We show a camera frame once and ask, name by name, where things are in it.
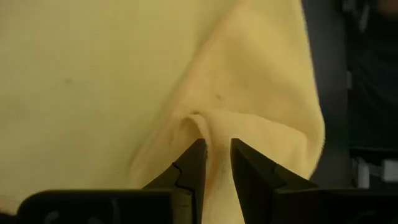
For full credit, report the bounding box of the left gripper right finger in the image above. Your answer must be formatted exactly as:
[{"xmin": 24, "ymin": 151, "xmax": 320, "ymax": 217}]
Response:
[{"xmin": 230, "ymin": 138, "xmax": 398, "ymax": 224}]

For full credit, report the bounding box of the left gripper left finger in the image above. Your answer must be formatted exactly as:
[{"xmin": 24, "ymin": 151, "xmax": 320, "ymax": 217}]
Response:
[{"xmin": 17, "ymin": 138, "xmax": 208, "ymax": 224}]

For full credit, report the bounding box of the yellow microfiber towel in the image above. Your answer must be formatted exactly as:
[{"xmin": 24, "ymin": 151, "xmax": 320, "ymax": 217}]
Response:
[{"xmin": 0, "ymin": 0, "xmax": 326, "ymax": 224}]

